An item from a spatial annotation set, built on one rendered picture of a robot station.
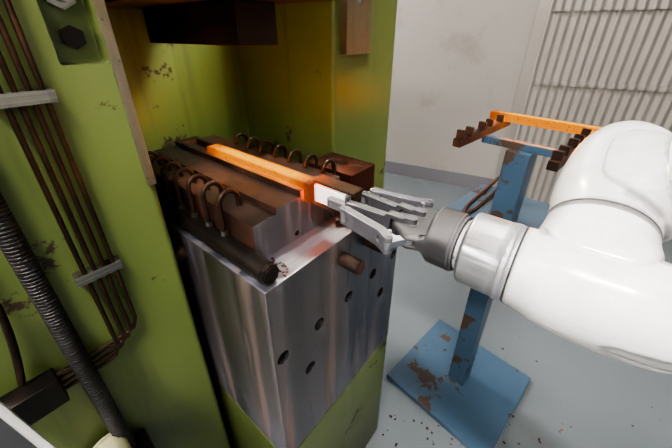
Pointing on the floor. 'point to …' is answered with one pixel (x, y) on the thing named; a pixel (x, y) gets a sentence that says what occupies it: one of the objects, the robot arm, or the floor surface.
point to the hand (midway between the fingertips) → (336, 196)
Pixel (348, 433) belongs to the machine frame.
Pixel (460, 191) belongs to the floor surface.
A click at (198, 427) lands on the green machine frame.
